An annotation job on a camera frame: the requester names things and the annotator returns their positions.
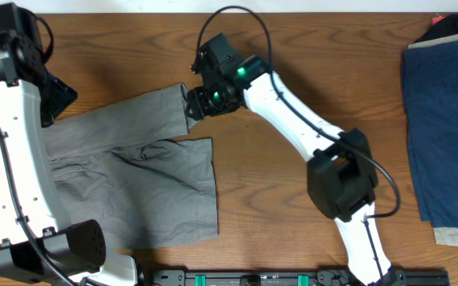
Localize grey shorts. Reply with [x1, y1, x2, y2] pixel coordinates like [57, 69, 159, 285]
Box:
[43, 84, 218, 249]

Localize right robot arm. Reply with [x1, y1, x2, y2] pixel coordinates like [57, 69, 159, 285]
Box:
[187, 33, 396, 285]

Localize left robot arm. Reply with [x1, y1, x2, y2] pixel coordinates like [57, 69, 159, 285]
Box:
[0, 2, 139, 286]

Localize black garment with pink tag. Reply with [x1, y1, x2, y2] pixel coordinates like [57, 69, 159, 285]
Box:
[414, 14, 458, 44]

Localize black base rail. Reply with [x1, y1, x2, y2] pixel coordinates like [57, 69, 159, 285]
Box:
[150, 269, 451, 286]

